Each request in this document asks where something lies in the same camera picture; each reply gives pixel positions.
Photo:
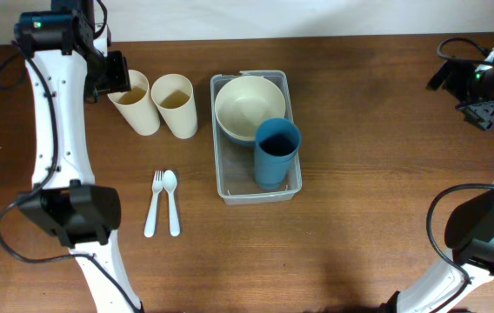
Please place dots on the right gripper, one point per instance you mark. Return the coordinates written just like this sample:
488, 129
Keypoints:
483, 116

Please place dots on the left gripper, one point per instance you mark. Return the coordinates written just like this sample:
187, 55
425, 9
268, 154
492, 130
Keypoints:
121, 82

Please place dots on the cream cup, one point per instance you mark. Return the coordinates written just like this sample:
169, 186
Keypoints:
173, 95
136, 105

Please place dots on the white plastic fork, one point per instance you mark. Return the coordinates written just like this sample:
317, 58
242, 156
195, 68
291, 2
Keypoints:
156, 188

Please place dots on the white plastic spoon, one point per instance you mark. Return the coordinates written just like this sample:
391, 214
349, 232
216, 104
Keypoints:
170, 185

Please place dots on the cream bowl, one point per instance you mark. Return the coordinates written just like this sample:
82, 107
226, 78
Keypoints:
223, 130
244, 103

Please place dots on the blue bowl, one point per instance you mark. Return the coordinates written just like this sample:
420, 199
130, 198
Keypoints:
245, 143

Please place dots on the blue cup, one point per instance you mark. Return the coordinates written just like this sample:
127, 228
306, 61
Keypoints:
271, 171
277, 140

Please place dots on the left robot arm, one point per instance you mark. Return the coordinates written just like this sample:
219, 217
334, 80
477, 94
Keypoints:
68, 60

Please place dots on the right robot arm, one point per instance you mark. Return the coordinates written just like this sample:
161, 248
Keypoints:
468, 261

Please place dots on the clear plastic container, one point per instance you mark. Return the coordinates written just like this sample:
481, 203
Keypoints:
235, 162

